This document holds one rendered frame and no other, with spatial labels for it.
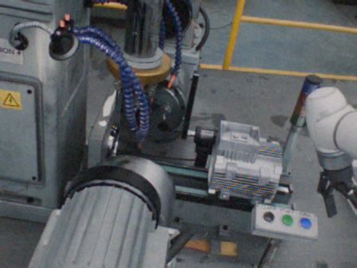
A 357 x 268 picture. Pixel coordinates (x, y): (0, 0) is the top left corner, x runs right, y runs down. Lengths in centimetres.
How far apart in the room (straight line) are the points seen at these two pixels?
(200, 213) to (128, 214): 74
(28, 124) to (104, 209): 54
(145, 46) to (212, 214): 61
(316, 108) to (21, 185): 85
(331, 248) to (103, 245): 105
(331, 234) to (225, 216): 39
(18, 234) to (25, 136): 34
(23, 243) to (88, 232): 73
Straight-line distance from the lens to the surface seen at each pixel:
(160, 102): 158
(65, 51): 98
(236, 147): 135
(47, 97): 119
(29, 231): 149
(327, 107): 114
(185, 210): 150
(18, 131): 127
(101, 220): 75
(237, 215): 151
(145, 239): 78
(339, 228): 172
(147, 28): 119
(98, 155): 129
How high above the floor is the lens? 192
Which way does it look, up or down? 36 degrees down
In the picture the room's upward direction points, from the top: 11 degrees clockwise
